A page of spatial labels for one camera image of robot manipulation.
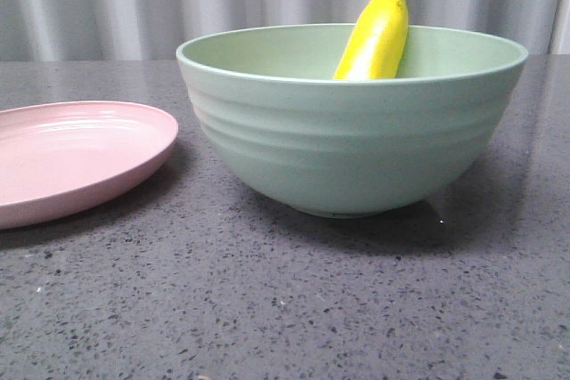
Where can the pink plate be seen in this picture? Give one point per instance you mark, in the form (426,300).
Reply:
(62,158)

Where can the green ribbed bowl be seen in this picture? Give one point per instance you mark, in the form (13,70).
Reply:
(268,102)

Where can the yellow banana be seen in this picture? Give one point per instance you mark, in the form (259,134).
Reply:
(375,47)

